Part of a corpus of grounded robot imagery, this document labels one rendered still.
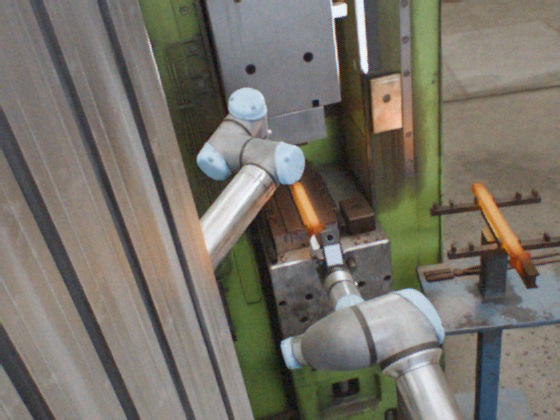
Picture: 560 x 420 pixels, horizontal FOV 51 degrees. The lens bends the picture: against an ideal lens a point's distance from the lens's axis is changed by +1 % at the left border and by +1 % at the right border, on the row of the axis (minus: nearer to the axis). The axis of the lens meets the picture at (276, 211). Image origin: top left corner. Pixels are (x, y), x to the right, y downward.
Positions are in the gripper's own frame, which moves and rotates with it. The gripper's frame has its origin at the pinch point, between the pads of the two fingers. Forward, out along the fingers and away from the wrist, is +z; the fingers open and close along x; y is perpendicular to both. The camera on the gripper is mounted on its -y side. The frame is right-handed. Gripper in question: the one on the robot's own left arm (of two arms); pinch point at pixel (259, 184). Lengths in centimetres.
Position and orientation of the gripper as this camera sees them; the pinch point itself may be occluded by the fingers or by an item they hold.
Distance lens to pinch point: 150.7
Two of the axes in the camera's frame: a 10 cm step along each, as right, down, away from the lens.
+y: 2.3, 8.4, -5.0
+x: 9.7, -2.2, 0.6
